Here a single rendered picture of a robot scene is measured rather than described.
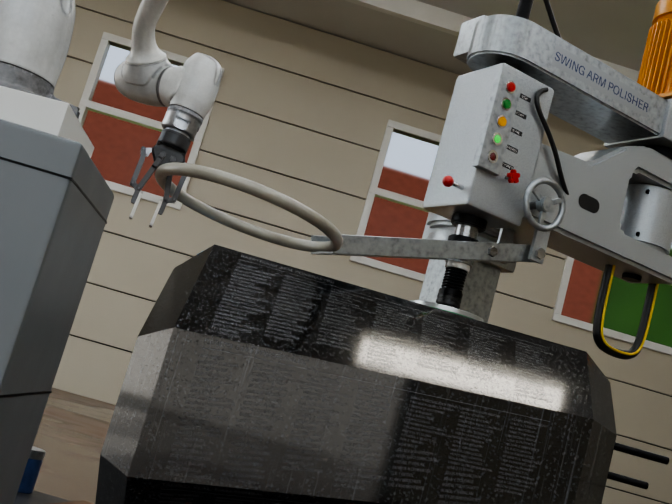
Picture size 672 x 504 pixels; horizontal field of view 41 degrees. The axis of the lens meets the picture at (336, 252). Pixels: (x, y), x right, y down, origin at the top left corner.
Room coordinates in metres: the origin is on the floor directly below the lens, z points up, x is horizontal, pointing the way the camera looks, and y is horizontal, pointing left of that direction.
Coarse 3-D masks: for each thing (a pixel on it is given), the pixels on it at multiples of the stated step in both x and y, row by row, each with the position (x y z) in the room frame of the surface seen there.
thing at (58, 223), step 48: (0, 144) 1.36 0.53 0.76; (48, 144) 1.36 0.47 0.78; (0, 192) 1.36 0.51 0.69; (48, 192) 1.36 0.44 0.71; (96, 192) 1.58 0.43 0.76; (0, 240) 1.36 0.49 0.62; (48, 240) 1.37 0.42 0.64; (96, 240) 1.72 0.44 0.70; (0, 288) 1.36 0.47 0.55; (48, 288) 1.45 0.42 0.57; (0, 336) 1.36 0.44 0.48; (48, 336) 1.57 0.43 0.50; (0, 384) 1.37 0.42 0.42; (48, 384) 1.71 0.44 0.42; (0, 432) 1.46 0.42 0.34; (0, 480) 1.57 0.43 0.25
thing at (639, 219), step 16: (640, 192) 2.73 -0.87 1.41; (656, 192) 2.71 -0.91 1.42; (624, 208) 2.76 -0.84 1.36; (640, 208) 2.73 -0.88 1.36; (656, 208) 2.71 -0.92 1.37; (624, 224) 2.75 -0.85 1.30; (640, 224) 2.72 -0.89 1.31; (656, 224) 2.71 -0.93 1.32; (640, 240) 2.72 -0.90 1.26; (656, 240) 2.71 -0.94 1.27
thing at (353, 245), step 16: (320, 240) 2.35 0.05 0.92; (352, 240) 2.27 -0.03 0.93; (368, 240) 2.29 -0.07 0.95; (384, 240) 2.31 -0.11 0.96; (400, 240) 2.34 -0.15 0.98; (416, 240) 2.36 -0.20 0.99; (432, 240) 2.38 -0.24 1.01; (448, 240) 2.40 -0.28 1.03; (368, 256) 2.43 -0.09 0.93; (384, 256) 2.43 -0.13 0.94; (400, 256) 2.34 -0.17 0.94; (416, 256) 2.36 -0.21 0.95; (432, 256) 2.39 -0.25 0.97; (448, 256) 2.41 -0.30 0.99; (464, 256) 2.43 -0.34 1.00; (480, 256) 2.46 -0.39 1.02; (496, 256) 2.48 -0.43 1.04; (512, 256) 2.51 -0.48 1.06; (544, 256) 2.51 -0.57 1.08
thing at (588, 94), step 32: (480, 32) 2.44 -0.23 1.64; (512, 32) 2.38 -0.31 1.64; (544, 32) 2.41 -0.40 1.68; (480, 64) 2.50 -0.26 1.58; (512, 64) 2.44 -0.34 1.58; (544, 64) 2.42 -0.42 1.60; (576, 64) 2.47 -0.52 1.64; (576, 96) 2.53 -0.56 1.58; (608, 96) 2.54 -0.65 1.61; (640, 96) 2.60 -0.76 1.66; (608, 128) 2.71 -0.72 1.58; (640, 128) 2.64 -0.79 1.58
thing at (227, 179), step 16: (160, 176) 2.12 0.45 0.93; (192, 176) 2.00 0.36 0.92; (208, 176) 1.97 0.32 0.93; (224, 176) 1.96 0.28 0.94; (256, 192) 1.96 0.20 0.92; (272, 192) 1.96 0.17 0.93; (192, 208) 2.36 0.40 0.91; (208, 208) 2.38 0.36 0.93; (288, 208) 1.99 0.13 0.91; (304, 208) 2.00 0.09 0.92; (224, 224) 2.41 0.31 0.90; (240, 224) 2.41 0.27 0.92; (320, 224) 2.04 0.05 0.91; (272, 240) 2.41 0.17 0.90; (288, 240) 2.39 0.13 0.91; (304, 240) 2.36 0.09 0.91; (336, 240) 2.13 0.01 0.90
